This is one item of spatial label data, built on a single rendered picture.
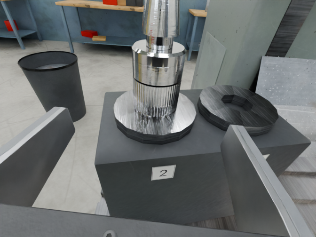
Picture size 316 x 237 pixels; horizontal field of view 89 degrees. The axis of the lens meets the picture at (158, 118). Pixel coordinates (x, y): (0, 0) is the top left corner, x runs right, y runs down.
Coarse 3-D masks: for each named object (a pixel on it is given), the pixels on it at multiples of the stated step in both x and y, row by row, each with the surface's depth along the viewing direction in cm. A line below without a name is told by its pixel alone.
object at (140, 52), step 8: (144, 40) 15; (136, 48) 13; (144, 48) 13; (152, 48) 13; (176, 48) 13; (184, 48) 14; (136, 56) 13; (144, 56) 12; (152, 56) 12; (160, 56) 12; (168, 56) 12; (176, 56) 12; (184, 56) 13; (144, 64) 13; (152, 64) 12; (160, 64) 12; (168, 64) 13; (176, 64) 13
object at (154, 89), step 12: (132, 60) 14; (144, 72) 13; (156, 72) 13; (168, 72) 13; (180, 72) 14; (144, 84) 14; (156, 84) 13; (168, 84) 14; (180, 84) 15; (144, 96) 15; (156, 96) 14; (168, 96) 15; (144, 108) 15; (156, 108) 15; (168, 108) 15
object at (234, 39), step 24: (216, 0) 71; (240, 0) 50; (264, 0) 41; (288, 0) 41; (312, 0) 40; (216, 24) 69; (240, 24) 49; (264, 24) 44; (288, 24) 44; (312, 24) 44; (216, 48) 67; (240, 48) 49; (264, 48) 48; (288, 48) 48; (312, 48) 48; (216, 72) 65; (240, 72) 53
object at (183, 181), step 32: (128, 96) 19; (192, 96) 22; (224, 96) 21; (256, 96) 21; (128, 128) 15; (160, 128) 15; (192, 128) 17; (224, 128) 17; (256, 128) 16; (288, 128) 18; (96, 160) 13; (128, 160) 14; (160, 160) 14; (192, 160) 15; (288, 160) 18; (128, 192) 17; (160, 192) 18; (192, 192) 19; (224, 192) 21
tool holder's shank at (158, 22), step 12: (156, 0) 11; (168, 0) 11; (144, 12) 12; (156, 12) 11; (168, 12) 11; (144, 24) 12; (156, 24) 12; (168, 24) 12; (156, 36) 12; (168, 36) 12; (156, 48) 13; (168, 48) 13
